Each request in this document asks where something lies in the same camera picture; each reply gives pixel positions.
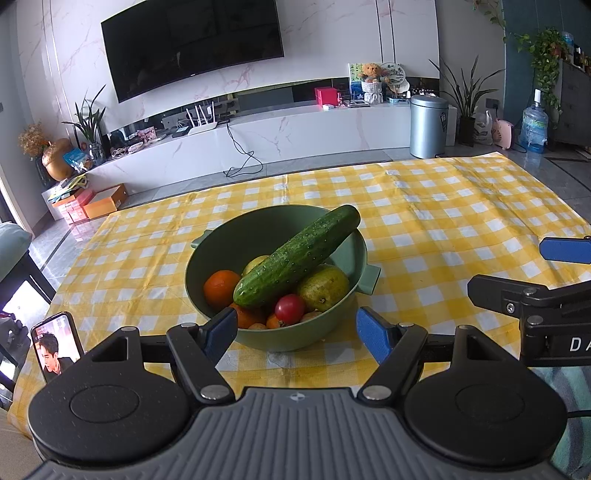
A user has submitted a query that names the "green seat cushion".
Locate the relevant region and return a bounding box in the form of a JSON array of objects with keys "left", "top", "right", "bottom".
[{"left": 0, "top": 222, "right": 34, "bottom": 280}]

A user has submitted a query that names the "green plant in glass vase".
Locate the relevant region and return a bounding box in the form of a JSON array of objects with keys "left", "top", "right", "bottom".
[{"left": 61, "top": 84, "right": 108, "bottom": 164}]

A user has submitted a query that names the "yellow checkered tablecloth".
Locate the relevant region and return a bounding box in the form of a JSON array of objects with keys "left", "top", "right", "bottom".
[{"left": 9, "top": 156, "right": 591, "bottom": 416}]

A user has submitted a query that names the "tall leafy potted plant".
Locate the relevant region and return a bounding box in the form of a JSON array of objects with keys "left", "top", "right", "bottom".
[{"left": 428, "top": 55, "right": 506, "bottom": 147}]

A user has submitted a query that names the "stack of pink boxes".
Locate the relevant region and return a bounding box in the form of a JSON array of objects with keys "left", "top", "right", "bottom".
[{"left": 48, "top": 185, "right": 95, "bottom": 224}]

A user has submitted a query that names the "dried flower bunch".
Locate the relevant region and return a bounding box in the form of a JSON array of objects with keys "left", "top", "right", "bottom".
[{"left": 18, "top": 122, "right": 49, "bottom": 160}]

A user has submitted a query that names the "white router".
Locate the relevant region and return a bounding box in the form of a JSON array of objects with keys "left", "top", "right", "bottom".
[{"left": 186, "top": 102, "right": 218, "bottom": 136}]

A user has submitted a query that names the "silver trash can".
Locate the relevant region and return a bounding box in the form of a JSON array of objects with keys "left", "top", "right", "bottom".
[{"left": 410, "top": 95, "right": 450, "bottom": 160}]

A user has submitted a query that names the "white plastic bag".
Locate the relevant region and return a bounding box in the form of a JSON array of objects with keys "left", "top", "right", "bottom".
[{"left": 472, "top": 110, "right": 494, "bottom": 146}]

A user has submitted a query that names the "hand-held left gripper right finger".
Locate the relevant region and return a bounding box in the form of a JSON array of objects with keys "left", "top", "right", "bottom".
[{"left": 356, "top": 306, "right": 509, "bottom": 402}]

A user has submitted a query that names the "hanging green vine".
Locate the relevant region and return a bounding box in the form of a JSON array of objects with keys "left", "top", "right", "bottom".
[{"left": 471, "top": 0, "right": 509, "bottom": 43}]

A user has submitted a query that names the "round paper fan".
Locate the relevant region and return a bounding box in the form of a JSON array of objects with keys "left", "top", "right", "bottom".
[{"left": 382, "top": 62, "right": 411, "bottom": 90}]

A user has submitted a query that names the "blue water jug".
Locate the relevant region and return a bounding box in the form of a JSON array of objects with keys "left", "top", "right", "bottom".
[{"left": 520, "top": 89, "right": 549, "bottom": 154}]

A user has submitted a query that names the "white marble media console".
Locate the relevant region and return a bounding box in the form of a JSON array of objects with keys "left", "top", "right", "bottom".
[{"left": 41, "top": 78, "right": 446, "bottom": 195}]

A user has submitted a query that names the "dark grey cabinet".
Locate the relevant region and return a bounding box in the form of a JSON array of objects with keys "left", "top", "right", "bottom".
[{"left": 551, "top": 58, "right": 591, "bottom": 148}]

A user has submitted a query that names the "orange cardboard box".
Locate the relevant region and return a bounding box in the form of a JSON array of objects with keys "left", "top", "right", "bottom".
[{"left": 82, "top": 183, "right": 127, "bottom": 220}]

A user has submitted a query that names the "green colander bowl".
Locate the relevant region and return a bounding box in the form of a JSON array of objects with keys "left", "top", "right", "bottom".
[{"left": 185, "top": 204, "right": 382, "bottom": 352}]

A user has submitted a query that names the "black power cable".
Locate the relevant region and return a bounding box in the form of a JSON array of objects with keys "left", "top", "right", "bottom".
[{"left": 224, "top": 121, "right": 265, "bottom": 177}]

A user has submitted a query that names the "yellow pear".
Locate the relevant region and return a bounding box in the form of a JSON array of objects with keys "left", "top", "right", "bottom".
[{"left": 242, "top": 255, "right": 271, "bottom": 278}]

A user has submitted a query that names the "teal striped blanket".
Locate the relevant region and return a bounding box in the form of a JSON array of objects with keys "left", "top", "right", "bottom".
[{"left": 531, "top": 364, "right": 591, "bottom": 480}]

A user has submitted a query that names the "green cucumber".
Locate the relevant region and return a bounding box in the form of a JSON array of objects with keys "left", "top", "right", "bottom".
[{"left": 233, "top": 205, "right": 361, "bottom": 309}]

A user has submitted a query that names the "black television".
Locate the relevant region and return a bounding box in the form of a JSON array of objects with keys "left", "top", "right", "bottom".
[{"left": 100, "top": 0, "right": 284, "bottom": 103}]

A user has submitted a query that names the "pink pig-shaped appliance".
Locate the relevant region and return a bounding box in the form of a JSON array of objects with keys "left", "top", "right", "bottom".
[{"left": 490, "top": 117, "right": 515, "bottom": 150}]

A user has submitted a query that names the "brownish pear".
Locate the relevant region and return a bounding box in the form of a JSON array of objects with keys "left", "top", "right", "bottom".
[{"left": 297, "top": 264, "right": 351, "bottom": 313}]

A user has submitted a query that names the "blue picture card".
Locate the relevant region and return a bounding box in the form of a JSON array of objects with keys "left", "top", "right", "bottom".
[{"left": 348, "top": 62, "right": 368, "bottom": 100}]

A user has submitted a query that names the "smartphone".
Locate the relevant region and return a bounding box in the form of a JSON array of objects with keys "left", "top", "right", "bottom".
[{"left": 30, "top": 311, "right": 86, "bottom": 384}]

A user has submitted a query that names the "golden vase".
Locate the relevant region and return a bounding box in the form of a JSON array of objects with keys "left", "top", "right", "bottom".
[{"left": 41, "top": 137, "right": 75, "bottom": 182}]

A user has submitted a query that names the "dark wooden chair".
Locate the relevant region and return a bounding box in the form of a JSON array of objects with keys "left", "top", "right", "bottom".
[{"left": 0, "top": 251, "right": 57, "bottom": 411}]

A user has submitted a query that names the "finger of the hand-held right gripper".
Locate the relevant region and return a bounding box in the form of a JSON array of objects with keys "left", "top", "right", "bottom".
[
  {"left": 467, "top": 274, "right": 591, "bottom": 324},
  {"left": 539, "top": 237, "right": 591, "bottom": 265}
]

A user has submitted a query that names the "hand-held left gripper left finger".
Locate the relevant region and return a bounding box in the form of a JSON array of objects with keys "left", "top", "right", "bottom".
[{"left": 88, "top": 307, "right": 238, "bottom": 404}]

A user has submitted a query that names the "blue snack packet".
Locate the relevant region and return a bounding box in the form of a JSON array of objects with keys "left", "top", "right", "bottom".
[{"left": 62, "top": 147, "right": 93, "bottom": 171}]

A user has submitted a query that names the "small red tomato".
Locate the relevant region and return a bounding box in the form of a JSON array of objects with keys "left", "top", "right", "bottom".
[{"left": 275, "top": 294, "right": 306, "bottom": 325}]

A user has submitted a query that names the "green pothos plant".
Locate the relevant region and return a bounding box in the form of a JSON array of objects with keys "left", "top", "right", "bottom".
[{"left": 514, "top": 28, "right": 573, "bottom": 127}]

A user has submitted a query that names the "white knitted basket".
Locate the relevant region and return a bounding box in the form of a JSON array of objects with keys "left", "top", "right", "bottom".
[{"left": 361, "top": 80, "right": 385, "bottom": 104}]

